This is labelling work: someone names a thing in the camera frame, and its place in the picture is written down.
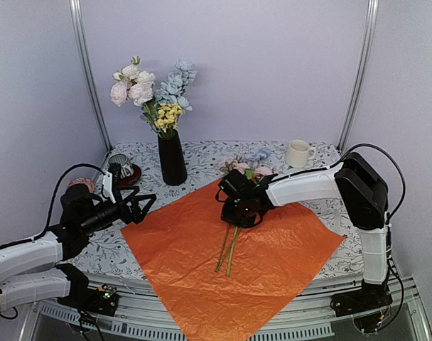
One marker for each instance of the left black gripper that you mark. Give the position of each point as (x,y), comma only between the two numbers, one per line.
(125,212)

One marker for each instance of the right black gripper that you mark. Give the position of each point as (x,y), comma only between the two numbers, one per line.
(227,216)

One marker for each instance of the orange yellow wrapping paper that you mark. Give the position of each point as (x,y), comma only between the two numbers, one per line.
(221,285)

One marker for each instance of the yellow artificial flower sprig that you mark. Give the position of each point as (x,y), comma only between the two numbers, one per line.
(167,120)

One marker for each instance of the pink artificial flower stem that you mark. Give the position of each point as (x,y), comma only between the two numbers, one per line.
(141,94)

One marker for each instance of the blue artificial flower stem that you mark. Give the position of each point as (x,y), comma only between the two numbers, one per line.
(173,90)

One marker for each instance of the white artificial flower stem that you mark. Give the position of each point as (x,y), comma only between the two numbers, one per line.
(132,75)

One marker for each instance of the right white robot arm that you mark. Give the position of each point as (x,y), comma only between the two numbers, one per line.
(362,191)

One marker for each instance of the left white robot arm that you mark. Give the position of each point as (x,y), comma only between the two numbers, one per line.
(35,269)

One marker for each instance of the tall black vase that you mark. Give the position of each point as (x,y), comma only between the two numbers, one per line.
(172,160)

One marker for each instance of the red round coaster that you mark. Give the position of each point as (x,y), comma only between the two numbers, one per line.
(133,179)

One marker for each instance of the striped ceramic cup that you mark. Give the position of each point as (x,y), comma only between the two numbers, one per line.
(126,168)

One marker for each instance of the floral patterned tablecloth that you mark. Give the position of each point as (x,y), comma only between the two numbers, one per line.
(108,253)

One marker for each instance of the white ceramic mug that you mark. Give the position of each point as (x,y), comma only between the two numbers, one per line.
(299,153)

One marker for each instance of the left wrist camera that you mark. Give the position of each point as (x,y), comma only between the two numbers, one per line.
(110,182)

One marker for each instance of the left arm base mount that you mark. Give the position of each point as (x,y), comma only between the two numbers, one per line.
(102,300)

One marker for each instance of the aluminium front rail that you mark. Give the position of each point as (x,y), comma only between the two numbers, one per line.
(142,316)

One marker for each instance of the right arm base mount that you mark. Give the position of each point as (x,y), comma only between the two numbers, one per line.
(368,297)

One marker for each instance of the left aluminium frame post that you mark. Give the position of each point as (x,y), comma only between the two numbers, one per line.
(82,48)

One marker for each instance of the aluminium frame post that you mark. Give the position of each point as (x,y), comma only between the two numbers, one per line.
(366,46)
(82,48)

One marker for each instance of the right aluminium frame post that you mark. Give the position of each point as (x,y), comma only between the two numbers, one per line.
(366,46)

